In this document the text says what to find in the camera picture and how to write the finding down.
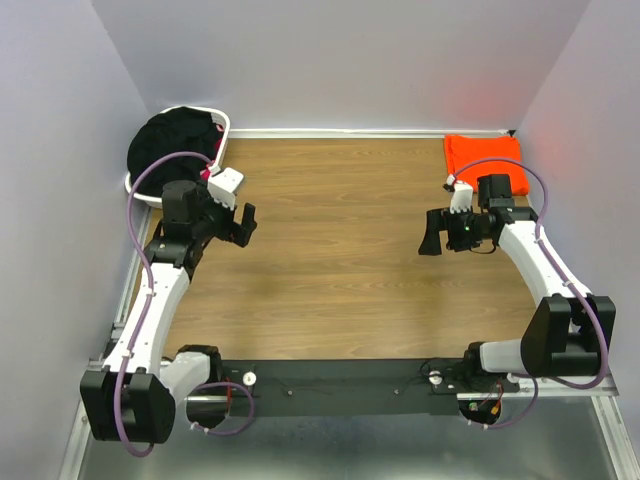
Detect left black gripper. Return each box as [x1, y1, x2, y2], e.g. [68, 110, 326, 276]
[192, 179, 257, 247]

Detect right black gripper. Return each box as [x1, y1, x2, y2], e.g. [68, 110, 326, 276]
[417, 206, 490, 255]

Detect black t shirt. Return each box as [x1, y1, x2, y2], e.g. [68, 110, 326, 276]
[125, 105, 221, 197]

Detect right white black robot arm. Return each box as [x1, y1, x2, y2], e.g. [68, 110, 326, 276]
[418, 174, 616, 392]

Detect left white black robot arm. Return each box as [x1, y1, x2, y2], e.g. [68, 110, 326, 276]
[80, 172, 257, 455]

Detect magenta t shirt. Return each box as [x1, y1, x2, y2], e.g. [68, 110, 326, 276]
[204, 123, 225, 161]

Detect folded orange t shirt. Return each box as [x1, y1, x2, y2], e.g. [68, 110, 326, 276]
[444, 135, 530, 196]

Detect white plastic laundry basket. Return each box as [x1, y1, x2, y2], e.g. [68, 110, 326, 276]
[122, 104, 232, 210]

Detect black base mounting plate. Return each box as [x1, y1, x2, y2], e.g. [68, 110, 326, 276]
[222, 358, 519, 418]

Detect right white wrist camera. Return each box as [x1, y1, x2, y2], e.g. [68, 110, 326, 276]
[443, 175, 474, 214]

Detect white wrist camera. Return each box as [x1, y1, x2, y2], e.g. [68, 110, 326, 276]
[443, 175, 474, 214]
[207, 167, 245, 211]

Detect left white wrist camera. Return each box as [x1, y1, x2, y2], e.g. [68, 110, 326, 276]
[207, 167, 245, 211]

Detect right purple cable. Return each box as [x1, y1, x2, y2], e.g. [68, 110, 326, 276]
[447, 157, 614, 430]

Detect purple cable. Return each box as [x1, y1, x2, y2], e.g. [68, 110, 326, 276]
[112, 151, 256, 459]
[447, 157, 614, 430]

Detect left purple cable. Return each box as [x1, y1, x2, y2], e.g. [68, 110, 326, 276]
[112, 151, 256, 459]

